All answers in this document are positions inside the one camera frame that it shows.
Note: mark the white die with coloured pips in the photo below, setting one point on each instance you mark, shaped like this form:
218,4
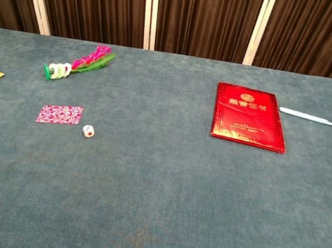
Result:
88,131

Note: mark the light blue toothbrush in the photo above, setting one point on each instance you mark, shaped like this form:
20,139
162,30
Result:
318,119

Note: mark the pink green feather shuttlecock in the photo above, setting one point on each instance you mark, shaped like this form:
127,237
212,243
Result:
78,63

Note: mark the red certificate folder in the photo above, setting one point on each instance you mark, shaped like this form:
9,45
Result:
248,116

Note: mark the brown folding screen white frame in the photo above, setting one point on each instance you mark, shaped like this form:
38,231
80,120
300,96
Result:
204,15

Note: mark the pink patterned card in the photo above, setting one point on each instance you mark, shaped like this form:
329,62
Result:
60,114

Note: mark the blue table cloth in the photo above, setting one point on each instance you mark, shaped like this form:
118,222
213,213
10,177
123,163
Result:
154,192

